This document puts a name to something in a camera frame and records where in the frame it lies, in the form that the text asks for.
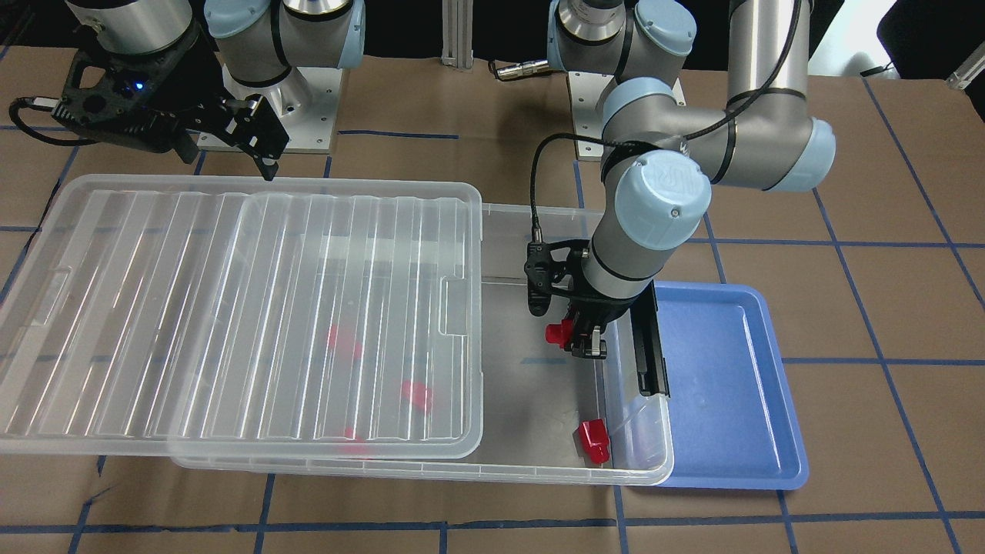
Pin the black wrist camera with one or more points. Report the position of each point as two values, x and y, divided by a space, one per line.
547 277

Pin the red block under lid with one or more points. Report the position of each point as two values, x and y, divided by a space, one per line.
419 396

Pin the black gripper body tray side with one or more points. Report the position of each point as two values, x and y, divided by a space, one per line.
606 306

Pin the black gripper body lid side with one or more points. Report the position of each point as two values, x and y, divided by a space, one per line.
194 94

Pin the black gripper finger tray side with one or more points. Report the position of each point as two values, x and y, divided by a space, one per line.
587 340

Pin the black gripper finger lid side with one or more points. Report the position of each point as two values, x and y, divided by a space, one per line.
255 128

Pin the silver robot arm near tray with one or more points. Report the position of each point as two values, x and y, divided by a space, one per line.
661 160

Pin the red block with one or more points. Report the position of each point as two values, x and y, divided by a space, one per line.
560 333
593 439
419 396

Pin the clear plastic storage box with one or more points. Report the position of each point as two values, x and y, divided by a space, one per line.
535 393

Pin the red block in box corner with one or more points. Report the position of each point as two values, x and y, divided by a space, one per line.
593 439

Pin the clear plastic box lid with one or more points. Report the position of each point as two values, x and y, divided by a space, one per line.
203 316

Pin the blue plastic tray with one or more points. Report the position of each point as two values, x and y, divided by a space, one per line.
727 420

